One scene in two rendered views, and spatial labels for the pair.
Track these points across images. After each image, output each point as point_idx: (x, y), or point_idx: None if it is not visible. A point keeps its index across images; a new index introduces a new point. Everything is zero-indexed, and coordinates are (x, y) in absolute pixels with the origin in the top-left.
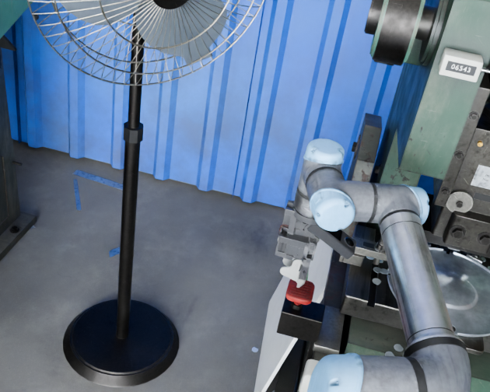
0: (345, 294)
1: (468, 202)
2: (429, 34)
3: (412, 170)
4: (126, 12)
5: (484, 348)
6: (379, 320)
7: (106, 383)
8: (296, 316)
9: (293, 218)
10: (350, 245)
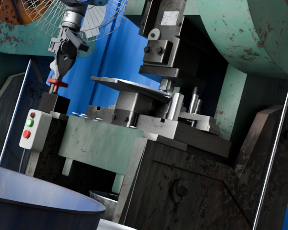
0: (88, 104)
1: (157, 33)
2: None
3: (129, 13)
4: None
5: (151, 130)
6: (101, 121)
7: None
8: (48, 94)
9: (61, 28)
10: (81, 41)
